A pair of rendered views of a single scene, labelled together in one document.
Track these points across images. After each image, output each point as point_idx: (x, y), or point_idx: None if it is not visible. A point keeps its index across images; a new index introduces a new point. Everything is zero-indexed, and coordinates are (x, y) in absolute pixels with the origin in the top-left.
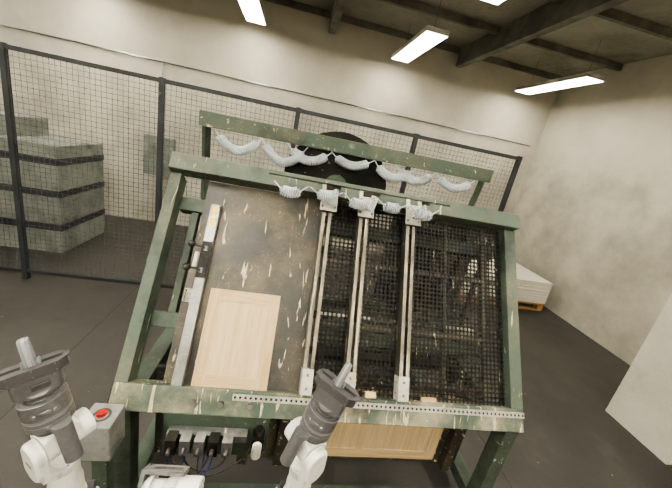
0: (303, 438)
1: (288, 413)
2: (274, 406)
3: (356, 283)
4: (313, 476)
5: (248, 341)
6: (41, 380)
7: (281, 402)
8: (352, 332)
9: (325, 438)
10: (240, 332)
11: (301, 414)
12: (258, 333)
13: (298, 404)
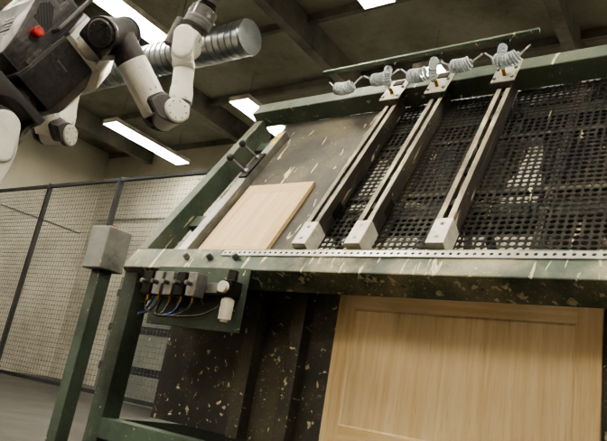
0: (179, 17)
1: (273, 264)
2: (260, 259)
3: (405, 147)
4: (179, 45)
5: (264, 218)
6: None
7: (269, 254)
8: (382, 186)
9: (192, 15)
10: (259, 212)
11: (287, 265)
12: (276, 211)
13: (287, 255)
